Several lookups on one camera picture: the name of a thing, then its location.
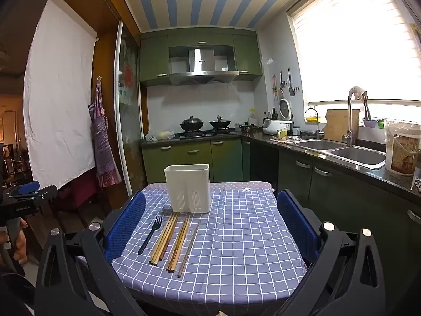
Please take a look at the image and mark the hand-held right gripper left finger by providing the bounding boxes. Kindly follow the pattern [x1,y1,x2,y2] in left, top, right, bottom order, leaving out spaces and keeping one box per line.
[34,191,147,316]

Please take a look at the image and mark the white plastic bag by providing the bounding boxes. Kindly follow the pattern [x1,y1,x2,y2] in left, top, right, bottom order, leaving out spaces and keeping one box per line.
[145,130,175,141]

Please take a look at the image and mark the person's left hand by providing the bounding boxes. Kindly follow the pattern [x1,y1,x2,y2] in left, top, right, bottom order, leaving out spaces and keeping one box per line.
[11,219,29,265]

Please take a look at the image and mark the dark green sink cabinet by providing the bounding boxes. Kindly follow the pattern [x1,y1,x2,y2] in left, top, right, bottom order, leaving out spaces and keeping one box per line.
[242,138,421,303]

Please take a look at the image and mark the white plastic bucket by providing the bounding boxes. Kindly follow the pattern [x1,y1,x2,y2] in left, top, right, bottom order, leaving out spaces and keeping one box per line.
[383,118,421,176]

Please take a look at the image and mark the green wall cabinet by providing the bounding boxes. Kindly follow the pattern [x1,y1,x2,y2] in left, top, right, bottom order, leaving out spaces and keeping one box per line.
[168,34,235,48]
[233,34,264,80]
[140,36,170,87]

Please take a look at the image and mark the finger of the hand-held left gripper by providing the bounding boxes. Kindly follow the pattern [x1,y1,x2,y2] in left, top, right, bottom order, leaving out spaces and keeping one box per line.
[31,185,58,211]
[4,181,41,199]

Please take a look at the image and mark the white hanging sheet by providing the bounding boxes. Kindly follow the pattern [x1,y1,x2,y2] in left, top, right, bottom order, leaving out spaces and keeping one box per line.
[23,0,99,190]

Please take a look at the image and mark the black plastic fork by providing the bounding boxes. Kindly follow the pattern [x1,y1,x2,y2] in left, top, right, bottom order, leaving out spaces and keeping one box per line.
[137,216,163,255]

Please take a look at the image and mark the steel range hood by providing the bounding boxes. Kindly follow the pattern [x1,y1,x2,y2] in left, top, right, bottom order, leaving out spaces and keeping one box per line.
[169,47,240,86]

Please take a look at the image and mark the white plastic utensil holder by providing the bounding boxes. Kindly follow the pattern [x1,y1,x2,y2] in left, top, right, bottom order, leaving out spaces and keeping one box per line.
[163,164,211,214]

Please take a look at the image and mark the white rice cooker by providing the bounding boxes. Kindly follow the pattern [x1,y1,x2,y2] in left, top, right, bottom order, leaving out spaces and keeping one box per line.
[262,99,293,135]

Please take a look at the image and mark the pink rag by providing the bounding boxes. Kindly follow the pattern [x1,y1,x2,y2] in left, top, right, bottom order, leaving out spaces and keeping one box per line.
[349,86,368,101]

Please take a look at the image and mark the steel faucet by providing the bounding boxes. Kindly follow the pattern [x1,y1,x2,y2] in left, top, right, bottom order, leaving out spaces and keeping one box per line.
[342,94,360,147]

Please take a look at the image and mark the dark red chair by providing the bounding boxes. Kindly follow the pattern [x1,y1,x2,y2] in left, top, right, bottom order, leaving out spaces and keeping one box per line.
[59,174,99,211]

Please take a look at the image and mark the wooden cutting board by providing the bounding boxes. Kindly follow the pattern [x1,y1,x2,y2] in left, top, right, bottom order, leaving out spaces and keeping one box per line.
[324,108,360,142]

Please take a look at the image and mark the white window blind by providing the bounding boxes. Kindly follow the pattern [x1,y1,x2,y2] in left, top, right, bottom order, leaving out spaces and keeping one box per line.
[286,0,421,106]

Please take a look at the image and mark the purple checked apron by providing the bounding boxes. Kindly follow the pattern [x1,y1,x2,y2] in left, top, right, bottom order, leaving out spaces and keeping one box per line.
[88,77,122,188]

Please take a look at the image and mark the purple cup with utensils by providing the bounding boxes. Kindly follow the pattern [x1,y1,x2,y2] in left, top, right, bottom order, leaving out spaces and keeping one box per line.
[363,95,377,128]

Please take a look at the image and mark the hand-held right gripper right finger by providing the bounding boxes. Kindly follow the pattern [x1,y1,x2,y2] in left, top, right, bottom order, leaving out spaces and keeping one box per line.
[276,189,387,316]

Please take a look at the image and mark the brown wooden chopstick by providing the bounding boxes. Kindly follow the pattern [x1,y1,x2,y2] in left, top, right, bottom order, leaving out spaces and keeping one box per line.
[169,215,191,272]
[166,215,189,270]
[172,215,193,271]
[177,220,201,278]

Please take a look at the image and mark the blue checked tablecloth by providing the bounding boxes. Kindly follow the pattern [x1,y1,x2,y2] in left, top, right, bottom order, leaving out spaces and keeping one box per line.
[110,181,308,307]

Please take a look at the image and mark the green base cabinet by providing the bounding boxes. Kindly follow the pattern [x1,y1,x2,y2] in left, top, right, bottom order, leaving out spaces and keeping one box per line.
[142,138,244,185]

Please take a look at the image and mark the black stone countertop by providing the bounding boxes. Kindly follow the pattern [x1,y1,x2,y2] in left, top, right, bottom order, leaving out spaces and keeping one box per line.
[141,131,421,205]

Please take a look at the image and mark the steel double sink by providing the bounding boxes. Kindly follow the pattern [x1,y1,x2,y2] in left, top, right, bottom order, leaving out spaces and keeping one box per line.
[293,137,387,170]

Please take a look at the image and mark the glass sliding door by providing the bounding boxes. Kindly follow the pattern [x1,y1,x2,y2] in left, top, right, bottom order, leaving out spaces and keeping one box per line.
[113,21,148,198]

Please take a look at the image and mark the black gas stove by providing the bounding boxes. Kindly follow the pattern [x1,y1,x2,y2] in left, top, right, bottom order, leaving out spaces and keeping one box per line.
[174,128,239,139]

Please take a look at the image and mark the black wok with lid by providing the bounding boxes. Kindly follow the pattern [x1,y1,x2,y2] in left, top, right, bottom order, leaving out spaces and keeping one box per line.
[180,116,204,131]
[209,115,232,130]

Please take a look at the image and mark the light bamboo chopstick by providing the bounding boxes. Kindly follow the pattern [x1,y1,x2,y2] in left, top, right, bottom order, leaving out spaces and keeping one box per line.
[159,213,178,260]
[149,214,173,265]

